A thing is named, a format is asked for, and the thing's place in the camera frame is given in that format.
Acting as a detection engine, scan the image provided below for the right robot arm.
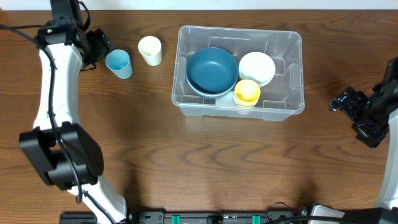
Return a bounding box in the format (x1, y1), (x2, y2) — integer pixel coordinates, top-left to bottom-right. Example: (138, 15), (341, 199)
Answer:
(299, 57), (397, 224)

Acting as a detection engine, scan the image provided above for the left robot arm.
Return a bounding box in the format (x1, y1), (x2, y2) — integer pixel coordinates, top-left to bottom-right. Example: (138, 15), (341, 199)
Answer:
(19, 0), (133, 223)

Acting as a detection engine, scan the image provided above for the cream paper cup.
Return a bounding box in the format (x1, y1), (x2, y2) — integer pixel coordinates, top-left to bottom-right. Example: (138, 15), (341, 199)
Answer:
(138, 36), (162, 66)

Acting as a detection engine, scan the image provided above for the light blue paper cup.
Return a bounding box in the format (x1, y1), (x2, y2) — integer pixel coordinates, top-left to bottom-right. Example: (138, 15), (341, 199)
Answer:
(105, 49), (132, 79)

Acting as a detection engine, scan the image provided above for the white small bowl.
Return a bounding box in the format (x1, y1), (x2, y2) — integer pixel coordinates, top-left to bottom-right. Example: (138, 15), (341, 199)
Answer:
(238, 52), (276, 87)

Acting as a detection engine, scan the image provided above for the clear plastic storage bin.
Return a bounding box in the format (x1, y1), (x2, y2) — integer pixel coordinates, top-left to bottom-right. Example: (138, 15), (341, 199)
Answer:
(171, 26), (305, 121)

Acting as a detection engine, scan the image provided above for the large cream bowl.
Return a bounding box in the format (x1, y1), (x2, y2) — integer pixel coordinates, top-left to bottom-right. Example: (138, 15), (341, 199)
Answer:
(188, 82), (234, 100)

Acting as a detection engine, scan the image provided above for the yellow cup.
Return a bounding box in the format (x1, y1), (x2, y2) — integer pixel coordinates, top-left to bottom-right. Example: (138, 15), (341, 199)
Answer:
(234, 80), (261, 107)

